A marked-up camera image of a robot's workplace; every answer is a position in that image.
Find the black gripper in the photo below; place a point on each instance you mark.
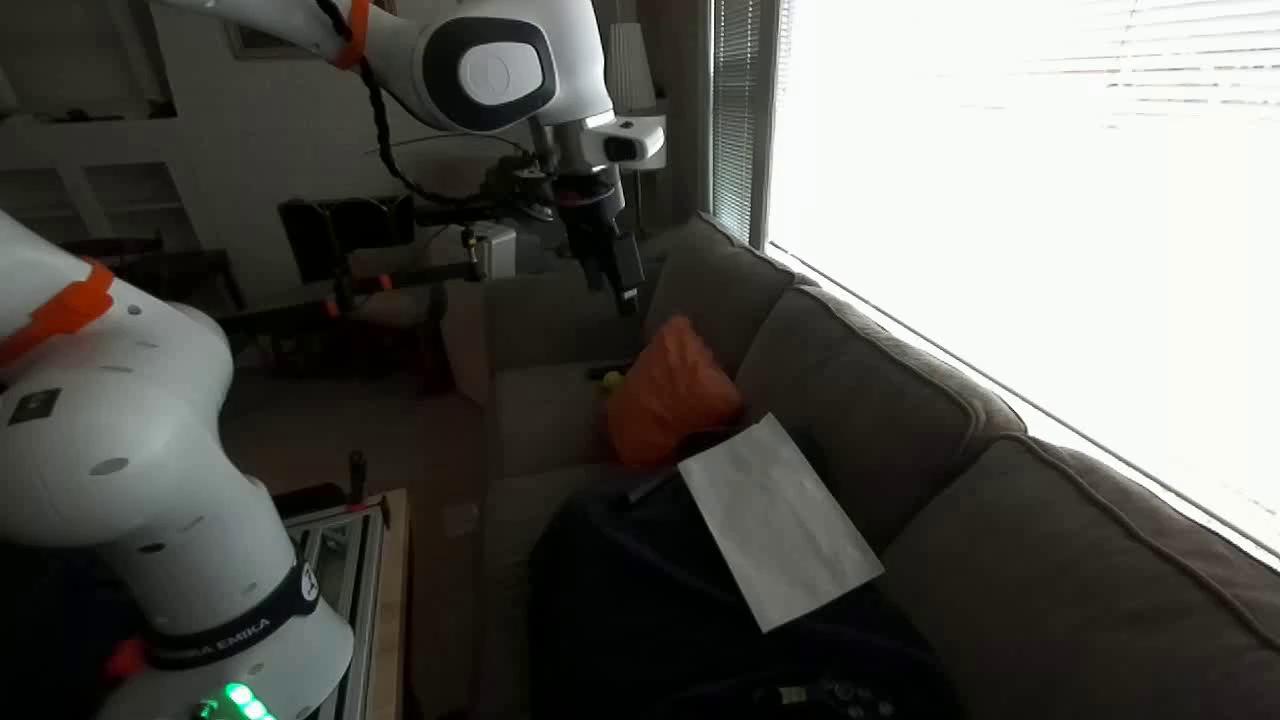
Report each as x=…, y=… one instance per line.
x=589, y=209

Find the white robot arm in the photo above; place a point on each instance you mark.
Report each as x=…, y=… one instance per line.
x=108, y=412

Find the white paper towel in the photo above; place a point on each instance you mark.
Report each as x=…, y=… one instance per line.
x=780, y=535

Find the orange pillow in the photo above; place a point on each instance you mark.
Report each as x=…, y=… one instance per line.
x=672, y=392

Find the black blanket on seat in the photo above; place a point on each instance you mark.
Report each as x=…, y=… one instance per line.
x=636, y=616

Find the white window blinds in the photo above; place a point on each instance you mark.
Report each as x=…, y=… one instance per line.
x=1080, y=197

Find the grey-brown sofa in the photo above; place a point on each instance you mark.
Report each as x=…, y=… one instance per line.
x=1046, y=582

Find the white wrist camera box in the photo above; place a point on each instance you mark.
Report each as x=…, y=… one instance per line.
x=632, y=137

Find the aluminium rail mounting table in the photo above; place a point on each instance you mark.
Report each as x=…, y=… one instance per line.
x=363, y=563

